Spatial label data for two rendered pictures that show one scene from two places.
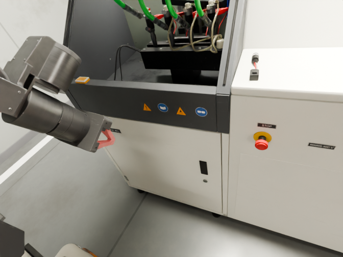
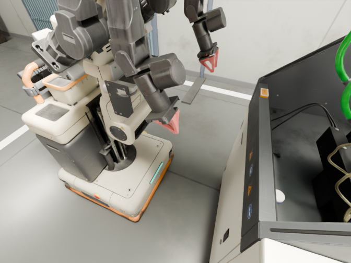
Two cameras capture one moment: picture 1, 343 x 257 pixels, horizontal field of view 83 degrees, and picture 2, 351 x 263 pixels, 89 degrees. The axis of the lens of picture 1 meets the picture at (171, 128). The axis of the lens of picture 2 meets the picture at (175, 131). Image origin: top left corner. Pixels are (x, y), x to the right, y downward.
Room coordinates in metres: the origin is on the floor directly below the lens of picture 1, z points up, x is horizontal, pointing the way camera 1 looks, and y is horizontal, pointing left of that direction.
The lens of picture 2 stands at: (0.22, -0.23, 1.39)
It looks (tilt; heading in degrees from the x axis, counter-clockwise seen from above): 47 degrees down; 75
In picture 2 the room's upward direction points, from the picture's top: straight up
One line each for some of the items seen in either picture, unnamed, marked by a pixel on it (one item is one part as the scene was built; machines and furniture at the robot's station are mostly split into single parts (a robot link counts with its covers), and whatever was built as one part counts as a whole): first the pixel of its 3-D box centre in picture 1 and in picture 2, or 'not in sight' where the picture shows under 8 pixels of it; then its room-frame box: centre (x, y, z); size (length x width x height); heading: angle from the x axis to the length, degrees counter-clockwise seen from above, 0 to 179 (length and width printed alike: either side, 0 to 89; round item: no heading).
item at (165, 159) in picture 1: (160, 167); (228, 192); (0.61, 0.11, 0.44); 0.65 x 0.02 x 0.68; 57
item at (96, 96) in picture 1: (136, 102); (257, 144); (0.62, 0.10, 0.87); 0.62 x 0.04 x 0.16; 57
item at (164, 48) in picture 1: (185, 62); (348, 187); (0.76, -0.13, 0.91); 0.34 x 0.10 x 0.15; 57
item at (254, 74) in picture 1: (254, 65); not in sight; (0.47, -0.27, 0.99); 0.12 x 0.02 x 0.02; 151
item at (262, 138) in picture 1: (261, 142); not in sight; (0.35, -0.25, 0.80); 0.05 x 0.04 x 0.05; 57
